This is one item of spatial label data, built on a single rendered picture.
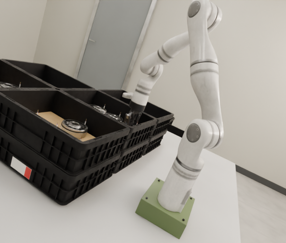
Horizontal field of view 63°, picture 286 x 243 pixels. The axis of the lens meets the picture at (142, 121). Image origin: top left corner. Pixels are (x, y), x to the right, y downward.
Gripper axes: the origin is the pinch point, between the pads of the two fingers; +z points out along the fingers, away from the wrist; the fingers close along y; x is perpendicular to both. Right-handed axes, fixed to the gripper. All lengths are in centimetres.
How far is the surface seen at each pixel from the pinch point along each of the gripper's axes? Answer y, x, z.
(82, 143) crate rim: -48.0, -7.6, -7.6
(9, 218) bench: -61, -1, 15
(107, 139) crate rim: -35.9, -8.5, -6.6
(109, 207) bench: -35.2, -17.4, 15.4
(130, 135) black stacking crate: -14.5, -7.6, -3.2
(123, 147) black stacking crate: -16.7, -7.5, 2.0
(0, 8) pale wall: 175, 349, -15
